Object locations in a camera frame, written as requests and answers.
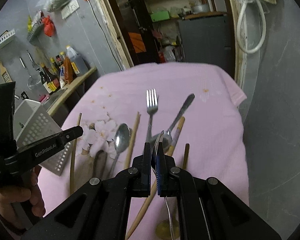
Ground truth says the wooden chopstick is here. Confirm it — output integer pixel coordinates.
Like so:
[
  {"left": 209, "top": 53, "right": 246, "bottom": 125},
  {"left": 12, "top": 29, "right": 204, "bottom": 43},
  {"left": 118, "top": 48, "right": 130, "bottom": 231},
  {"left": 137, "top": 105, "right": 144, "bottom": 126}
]
[
  {"left": 69, "top": 112, "right": 83, "bottom": 197},
  {"left": 182, "top": 143, "right": 190, "bottom": 170},
  {"left": 123, "top": 112, "right": 140, "bottom": 169},
  {"left": 124, "top": 115, "right": 186, "bottom": 240}
]

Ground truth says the small silver spoon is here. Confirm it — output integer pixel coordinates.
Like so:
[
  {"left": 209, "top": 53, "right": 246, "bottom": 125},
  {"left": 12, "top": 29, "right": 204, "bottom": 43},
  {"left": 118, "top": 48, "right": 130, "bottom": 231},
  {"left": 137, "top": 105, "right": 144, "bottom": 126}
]
[{"left": 162, "top": 93, "right": 195, "bottom": 152}]

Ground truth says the large silver spoon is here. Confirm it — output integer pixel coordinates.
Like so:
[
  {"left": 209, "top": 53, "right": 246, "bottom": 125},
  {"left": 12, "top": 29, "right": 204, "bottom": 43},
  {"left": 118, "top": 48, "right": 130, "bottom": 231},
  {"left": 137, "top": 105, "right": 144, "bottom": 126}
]
[{"left": 107, "top": 123, "right": 131, "bottom": 178}]

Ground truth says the white perforated utensil holder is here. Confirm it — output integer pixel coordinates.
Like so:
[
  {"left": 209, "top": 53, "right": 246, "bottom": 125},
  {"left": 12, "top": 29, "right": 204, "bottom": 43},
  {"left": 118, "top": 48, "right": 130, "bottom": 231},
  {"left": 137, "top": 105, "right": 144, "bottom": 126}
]
[{"left": 13, "top": 99, "right": 73, "bottom": 176}]

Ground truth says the person's left hand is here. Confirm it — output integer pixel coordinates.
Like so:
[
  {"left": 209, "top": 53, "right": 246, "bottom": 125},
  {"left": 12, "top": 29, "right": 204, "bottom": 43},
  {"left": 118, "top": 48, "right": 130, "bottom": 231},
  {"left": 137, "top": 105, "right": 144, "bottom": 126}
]
[{"left": 0, "top": 166, "right": 46, "bottom": 229}]

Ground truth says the wooden chopstick by fork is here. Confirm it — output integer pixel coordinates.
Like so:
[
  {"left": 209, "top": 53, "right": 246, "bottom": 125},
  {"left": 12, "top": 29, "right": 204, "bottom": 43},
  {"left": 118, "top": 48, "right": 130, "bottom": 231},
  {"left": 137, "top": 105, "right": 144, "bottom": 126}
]
[{"left": 124, "top": 115, "right": 186, "bottom": 240}]

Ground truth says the pink floral table cloth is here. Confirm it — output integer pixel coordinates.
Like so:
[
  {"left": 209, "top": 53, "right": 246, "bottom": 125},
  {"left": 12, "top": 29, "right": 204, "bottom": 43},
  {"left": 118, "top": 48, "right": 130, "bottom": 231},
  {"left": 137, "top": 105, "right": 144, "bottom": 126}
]
[{"left": 37, "top": 62, "right": 250, "bottom": 240}]

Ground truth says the silver fork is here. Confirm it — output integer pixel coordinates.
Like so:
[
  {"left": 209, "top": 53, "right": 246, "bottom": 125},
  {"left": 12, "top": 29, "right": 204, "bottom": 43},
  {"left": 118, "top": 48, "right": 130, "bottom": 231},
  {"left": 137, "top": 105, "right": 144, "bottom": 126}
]
[{"left": 146, "top": 88, "right": 158, "bottom": 142}]

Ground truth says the hanging mesh strainer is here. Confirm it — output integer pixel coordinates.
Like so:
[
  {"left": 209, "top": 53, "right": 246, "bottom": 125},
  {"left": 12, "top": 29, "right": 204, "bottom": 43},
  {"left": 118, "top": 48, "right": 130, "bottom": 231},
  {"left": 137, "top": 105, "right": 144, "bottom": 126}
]
[{"left": 19, "top": 57, "right": 41, "bottom": 90}]

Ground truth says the dark soy sauce bottle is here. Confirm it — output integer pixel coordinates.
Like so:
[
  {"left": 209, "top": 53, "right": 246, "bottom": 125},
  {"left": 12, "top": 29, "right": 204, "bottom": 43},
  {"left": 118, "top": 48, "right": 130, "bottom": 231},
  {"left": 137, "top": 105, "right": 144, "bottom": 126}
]
[{"left": 39, "top": 63, "right": 61, "bottom": 95}]

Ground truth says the orange sauce pouch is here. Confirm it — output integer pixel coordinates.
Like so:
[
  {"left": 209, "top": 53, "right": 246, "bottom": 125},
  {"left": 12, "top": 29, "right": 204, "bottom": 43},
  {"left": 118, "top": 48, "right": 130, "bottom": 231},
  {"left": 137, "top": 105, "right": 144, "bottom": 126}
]
[{"left": 63, "top": 56, "right": 74, "bottom": 84}]

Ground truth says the large dark vinegar jug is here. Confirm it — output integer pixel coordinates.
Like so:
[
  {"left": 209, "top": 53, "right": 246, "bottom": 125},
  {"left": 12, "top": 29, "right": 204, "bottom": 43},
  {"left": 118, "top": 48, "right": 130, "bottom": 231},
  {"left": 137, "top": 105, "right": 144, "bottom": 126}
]
[{"left": 66, "top": 45, "right": 89, "bottom": 76}]

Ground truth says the grey metal cabinet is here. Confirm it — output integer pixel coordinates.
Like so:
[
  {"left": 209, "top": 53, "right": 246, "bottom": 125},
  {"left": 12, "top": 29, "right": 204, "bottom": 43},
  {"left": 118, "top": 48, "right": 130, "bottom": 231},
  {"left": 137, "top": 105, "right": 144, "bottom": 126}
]
[{"left": 178, "top": 14, "right": 235, "bottom": 78}]

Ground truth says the red plastic bag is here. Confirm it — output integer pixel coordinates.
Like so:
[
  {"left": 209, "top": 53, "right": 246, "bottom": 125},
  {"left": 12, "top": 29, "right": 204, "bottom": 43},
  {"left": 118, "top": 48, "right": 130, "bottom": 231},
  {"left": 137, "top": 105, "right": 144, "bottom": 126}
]
[{"left": 42, "top": 15, "right": 55, "bottom": 37}]

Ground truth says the green box on shelf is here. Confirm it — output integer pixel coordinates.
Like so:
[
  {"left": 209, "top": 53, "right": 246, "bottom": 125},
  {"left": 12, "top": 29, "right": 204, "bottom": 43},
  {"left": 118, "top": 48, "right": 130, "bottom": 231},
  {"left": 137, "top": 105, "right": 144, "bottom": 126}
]
[{"left": 151, "top": 10, "right": 170, "bottom": 22}]

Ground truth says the aluminium pot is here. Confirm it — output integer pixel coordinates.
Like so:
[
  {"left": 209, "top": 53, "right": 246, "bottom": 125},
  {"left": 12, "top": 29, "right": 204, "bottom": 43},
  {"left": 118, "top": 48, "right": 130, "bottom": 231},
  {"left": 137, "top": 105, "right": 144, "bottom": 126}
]
[{"left": 191, "top": 4, "right": 210, "bottom": 14}]

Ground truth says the white wall basket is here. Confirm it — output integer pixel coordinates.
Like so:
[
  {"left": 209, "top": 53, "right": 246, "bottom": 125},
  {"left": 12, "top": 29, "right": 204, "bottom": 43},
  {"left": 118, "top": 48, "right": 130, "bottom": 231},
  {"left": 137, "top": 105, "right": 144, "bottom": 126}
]
[{"left": 0, "top": 29, "right": 15, "bottom": 49}]

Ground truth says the grey wall shelf rack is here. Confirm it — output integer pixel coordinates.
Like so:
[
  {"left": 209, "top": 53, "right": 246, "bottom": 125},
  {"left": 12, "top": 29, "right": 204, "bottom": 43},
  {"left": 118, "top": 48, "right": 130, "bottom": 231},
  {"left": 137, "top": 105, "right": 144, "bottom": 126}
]
[{"left": 27, "top": 17, "right": 44, "bottom": 42}]

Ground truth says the white flexible hose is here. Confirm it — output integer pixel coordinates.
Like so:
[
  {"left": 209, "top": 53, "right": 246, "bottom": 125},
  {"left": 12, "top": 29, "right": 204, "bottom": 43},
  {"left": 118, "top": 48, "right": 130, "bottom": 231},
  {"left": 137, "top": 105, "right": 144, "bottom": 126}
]
[{"left": 236, "top": 0, "right": 267, "bottom": 54}]

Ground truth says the white wall socket panel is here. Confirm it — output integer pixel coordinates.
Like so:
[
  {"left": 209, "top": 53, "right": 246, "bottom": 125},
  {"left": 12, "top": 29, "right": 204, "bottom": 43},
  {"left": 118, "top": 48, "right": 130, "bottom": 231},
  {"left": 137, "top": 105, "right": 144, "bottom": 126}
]
[{"left": 61, "top": 0, "right": 79, "bottom": 20}]

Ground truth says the wooden door frame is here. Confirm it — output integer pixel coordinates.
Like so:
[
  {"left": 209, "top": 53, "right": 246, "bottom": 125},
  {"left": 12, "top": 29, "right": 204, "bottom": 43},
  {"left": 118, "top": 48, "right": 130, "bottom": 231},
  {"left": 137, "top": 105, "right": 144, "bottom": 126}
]
[{"left": 95, "top": 0, "right": 134, "bottom": 70}]

